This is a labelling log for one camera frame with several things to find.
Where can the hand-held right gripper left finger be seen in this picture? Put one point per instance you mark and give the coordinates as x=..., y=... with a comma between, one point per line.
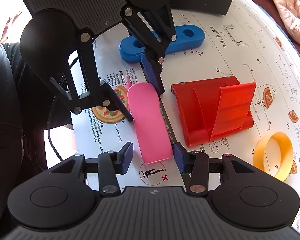
x=127, y=157

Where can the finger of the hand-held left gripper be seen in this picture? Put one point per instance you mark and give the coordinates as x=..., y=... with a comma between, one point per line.
x=151, y=73
x=110, y=97

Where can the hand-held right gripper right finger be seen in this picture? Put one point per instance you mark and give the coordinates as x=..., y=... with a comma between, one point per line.
x=180, y=157

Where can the pink plastic shoe sole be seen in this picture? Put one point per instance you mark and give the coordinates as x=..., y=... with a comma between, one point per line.
x=150, y=130

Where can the red plastic phone stand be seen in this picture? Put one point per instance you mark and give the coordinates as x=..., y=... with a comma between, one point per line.
x=202, y=110

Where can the blue block with holes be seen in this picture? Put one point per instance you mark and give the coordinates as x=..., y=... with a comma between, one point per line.
x=190, y=43

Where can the printed instruction sheet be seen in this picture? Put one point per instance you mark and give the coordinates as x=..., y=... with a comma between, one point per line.
x=240, y=55

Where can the person's dark clothed leg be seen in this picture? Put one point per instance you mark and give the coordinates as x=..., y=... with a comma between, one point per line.
x=10, y=117

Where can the pink quilted jacket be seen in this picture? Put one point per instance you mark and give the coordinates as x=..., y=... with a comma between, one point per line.
x=290, y=10

